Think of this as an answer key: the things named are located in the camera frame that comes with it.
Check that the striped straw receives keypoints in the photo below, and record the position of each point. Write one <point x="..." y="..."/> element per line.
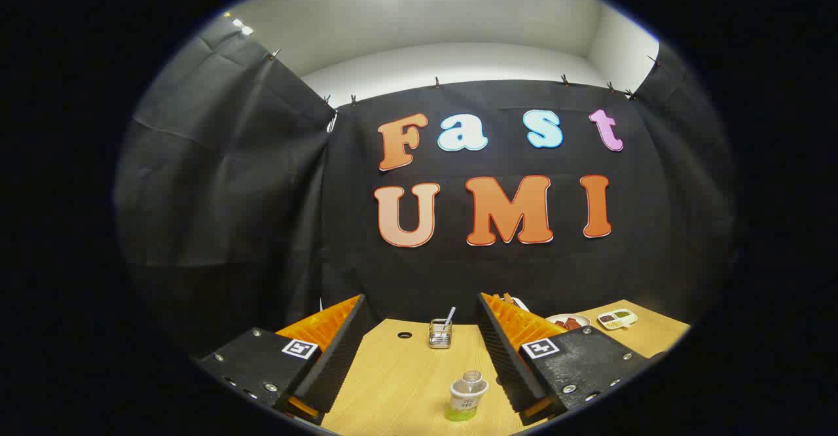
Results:
<point x="450" y="315"/>

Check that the white round plate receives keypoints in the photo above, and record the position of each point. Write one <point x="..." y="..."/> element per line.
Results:
<point x="553" y="319"/>

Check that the white green label juice bottle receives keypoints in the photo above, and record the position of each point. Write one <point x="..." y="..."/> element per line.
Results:
<point x="466" y="393"/>

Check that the wooden table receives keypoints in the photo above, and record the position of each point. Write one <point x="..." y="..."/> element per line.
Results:
<point x="406" y="383"/>

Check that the black backdrop cloth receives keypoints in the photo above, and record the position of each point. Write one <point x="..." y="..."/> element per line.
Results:
<point x="491" y="272"/>

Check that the white divided condiment dish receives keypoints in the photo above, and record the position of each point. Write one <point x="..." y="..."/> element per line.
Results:
<point x="617" y="319"/>

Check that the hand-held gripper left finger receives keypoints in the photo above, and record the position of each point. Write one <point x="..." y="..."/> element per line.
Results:
<point x="337" y="357"/>

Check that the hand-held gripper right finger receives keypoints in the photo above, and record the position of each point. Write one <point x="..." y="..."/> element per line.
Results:
<point x="504" y="357"/>

